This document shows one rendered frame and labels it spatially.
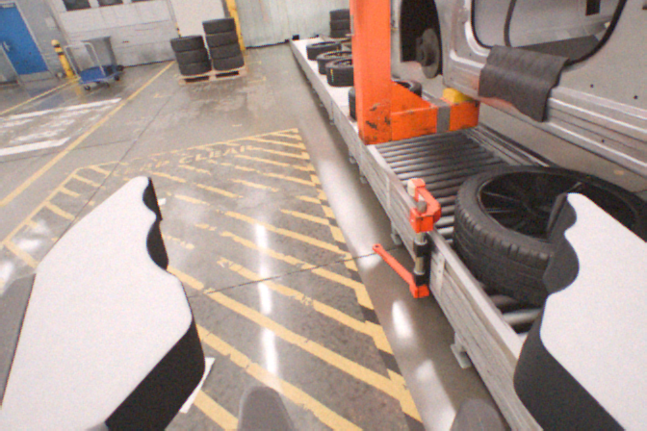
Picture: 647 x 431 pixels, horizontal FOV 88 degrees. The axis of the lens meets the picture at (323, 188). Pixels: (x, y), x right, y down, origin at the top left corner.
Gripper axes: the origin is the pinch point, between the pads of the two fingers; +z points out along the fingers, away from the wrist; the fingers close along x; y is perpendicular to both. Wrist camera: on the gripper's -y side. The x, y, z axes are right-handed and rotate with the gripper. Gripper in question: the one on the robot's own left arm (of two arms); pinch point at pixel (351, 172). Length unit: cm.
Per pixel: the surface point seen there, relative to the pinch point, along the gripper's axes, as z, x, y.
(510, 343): 50, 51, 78
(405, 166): 185, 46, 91
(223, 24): 709, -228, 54
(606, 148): 88, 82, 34
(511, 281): 76, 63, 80
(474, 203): 104, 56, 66
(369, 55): 167, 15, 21
